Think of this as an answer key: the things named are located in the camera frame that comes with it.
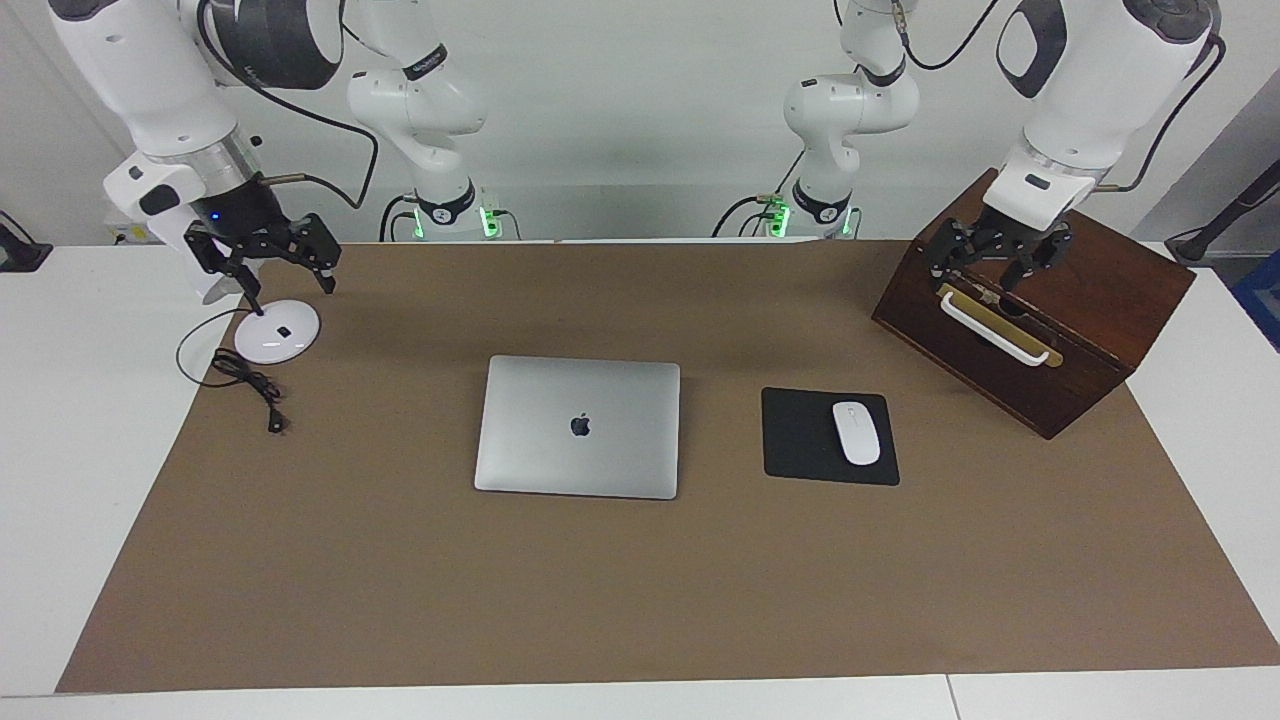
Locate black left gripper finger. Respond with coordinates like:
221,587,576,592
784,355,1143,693
1000,232,1073,293
927,218,986,291

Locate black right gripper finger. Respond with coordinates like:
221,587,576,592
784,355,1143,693
185,232,263,314
270,213,343,294

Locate silver grey laptop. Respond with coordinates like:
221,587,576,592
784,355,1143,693
474,355,682,501

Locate dark brown wooden box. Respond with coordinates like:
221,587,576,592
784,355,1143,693
872,168,1197,441

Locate white desk lamp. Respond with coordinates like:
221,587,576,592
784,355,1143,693
192,262,322,366

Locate black tripod leg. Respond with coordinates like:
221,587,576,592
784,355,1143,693
1167,160,1280,266

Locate black clamp stand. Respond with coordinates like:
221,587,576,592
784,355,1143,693
0,210,53,273

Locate white computer mouse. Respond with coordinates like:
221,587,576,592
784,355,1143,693
832,401,882,467

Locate blue crate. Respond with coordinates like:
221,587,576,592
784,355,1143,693
1228,250,1280,353

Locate black mouse pad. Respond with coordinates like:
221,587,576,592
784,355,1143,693
761,387,901,487

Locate brown table mat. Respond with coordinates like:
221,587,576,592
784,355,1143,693
55,240,1280,693

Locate grey right arm cable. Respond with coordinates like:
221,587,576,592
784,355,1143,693
197,0,381,211

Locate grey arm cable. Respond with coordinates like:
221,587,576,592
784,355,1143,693
888,0,1227,193
197,0,381,211

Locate black right base cable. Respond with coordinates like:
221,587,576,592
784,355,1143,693
378,193,421,241

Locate black base cable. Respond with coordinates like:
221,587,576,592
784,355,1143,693
712,150,806,239
378,193,421,241

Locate white box handle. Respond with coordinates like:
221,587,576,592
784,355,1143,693
938,290,1051,368

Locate brass handle plate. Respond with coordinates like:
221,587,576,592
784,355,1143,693
937,283,1064,369

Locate black power cable with plug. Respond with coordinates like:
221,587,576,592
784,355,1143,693
176,307,293,436

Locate grey left arm cable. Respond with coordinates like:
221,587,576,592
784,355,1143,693
888,0,1227,193

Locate black left base cable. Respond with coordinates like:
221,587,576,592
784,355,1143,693
712,150,806,239

